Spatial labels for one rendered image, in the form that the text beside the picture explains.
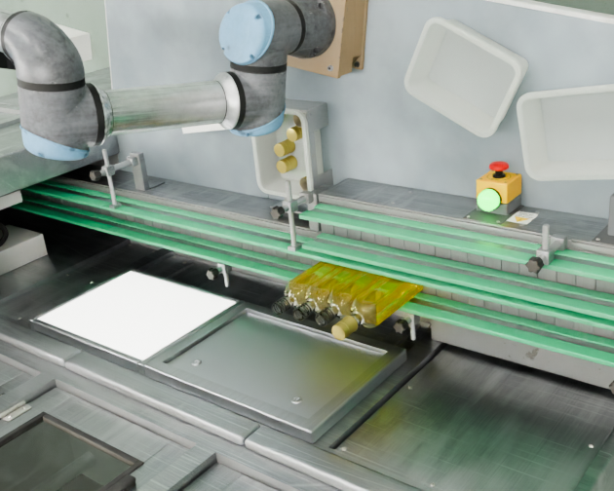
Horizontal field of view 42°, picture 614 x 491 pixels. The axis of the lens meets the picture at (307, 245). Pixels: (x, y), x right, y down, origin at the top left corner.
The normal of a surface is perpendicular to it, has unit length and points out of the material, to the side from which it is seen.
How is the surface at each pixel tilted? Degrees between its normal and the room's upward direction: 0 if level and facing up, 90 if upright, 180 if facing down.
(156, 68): 0
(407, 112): 0
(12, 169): 90
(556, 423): 90
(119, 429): 90
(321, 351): 90
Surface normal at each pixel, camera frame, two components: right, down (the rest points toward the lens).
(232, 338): -0.09, -0.91
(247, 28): -0.58, 0.18
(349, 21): 0.79, 0.33
